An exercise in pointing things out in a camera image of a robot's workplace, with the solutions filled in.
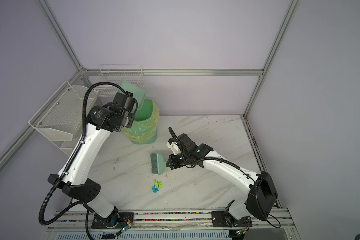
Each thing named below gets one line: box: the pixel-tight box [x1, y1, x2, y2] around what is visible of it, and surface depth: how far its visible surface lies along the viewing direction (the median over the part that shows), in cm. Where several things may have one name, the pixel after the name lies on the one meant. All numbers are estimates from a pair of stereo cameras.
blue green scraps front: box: [152, 180, 163, 193], surface depth 85 cm
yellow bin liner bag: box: [121, 103, 160, 143], surface depth 88 cm
